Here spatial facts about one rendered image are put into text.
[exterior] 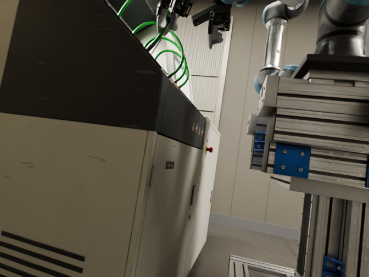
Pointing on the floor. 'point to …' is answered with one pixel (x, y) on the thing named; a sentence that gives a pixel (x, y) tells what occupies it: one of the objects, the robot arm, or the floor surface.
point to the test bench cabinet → (72, 197)
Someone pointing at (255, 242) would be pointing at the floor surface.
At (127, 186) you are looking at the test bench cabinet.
